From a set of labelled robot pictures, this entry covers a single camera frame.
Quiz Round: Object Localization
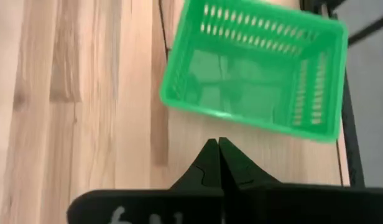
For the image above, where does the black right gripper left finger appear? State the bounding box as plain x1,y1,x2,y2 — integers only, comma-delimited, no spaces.
66,138,226,224

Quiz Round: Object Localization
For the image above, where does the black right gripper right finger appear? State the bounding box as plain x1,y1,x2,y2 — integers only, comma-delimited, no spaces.
218,136,383,224

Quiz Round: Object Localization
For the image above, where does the green slotted plastic basket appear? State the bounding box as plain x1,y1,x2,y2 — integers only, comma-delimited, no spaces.
159,0,349,144

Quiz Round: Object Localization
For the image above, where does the thin black table cable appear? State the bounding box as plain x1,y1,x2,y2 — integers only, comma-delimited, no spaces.
158,0,171,60

